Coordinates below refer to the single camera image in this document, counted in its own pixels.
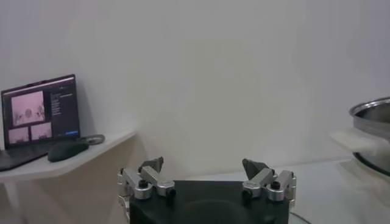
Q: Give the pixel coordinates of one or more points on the black computer mouse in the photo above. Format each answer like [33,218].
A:
[67,150]

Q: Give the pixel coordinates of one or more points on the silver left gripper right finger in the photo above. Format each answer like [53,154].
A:
[262,179]

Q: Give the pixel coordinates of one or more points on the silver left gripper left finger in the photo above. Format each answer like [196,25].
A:
[152,179]

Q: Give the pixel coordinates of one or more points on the black open laptop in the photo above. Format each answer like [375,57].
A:
[64,112]

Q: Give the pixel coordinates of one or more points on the steel steamer basket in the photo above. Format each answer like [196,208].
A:
[371,121]

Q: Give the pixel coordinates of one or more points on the white side table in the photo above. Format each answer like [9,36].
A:
[100,150]

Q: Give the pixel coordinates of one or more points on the grey round disc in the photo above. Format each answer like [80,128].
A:
[97,139]

